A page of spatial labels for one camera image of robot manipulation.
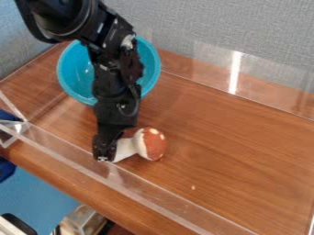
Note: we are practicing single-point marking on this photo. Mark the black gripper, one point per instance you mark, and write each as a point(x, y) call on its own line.
point(117, 94)

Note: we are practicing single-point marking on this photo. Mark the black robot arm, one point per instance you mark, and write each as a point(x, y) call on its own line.
point(85, 20)

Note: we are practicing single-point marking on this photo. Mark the white brown toy mushroom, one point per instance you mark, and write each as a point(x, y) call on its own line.
point(147, 143)

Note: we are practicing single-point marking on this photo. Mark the blue cloth object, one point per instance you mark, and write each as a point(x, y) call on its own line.
point(6, 166)

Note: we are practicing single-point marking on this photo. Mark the blue bowl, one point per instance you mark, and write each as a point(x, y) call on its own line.
point(74, 71)

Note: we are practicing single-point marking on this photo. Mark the metallic box below table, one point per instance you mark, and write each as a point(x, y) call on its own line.
point(81, 222)

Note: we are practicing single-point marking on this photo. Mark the black white object below table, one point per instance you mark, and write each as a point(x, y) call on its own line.
point(13, 226)

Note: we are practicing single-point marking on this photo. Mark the clear acrylic tray wall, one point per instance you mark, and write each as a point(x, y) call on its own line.
point(236, 173)

